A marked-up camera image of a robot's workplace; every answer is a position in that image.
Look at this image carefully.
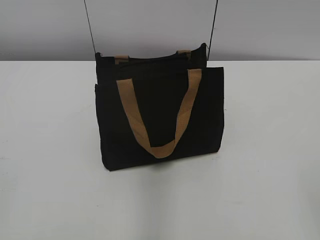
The left thin black cord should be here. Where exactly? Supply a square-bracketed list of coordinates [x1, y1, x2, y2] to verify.
[83, 0, 98, 56]

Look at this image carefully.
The right thin black cord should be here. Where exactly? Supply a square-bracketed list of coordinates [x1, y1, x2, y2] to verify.
[208, 0, 219, 61]

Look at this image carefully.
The tan front bag handle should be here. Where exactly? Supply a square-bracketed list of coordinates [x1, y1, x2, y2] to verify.
[116, 68, 202, 159]

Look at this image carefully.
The black canvas tote bag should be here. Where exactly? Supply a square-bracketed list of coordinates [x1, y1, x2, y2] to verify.
[94, 43, 225, 171]

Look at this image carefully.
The thin black cord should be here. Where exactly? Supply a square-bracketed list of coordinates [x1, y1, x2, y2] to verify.
[208, 0, 219, 61]
[83, 0, 98, 56]

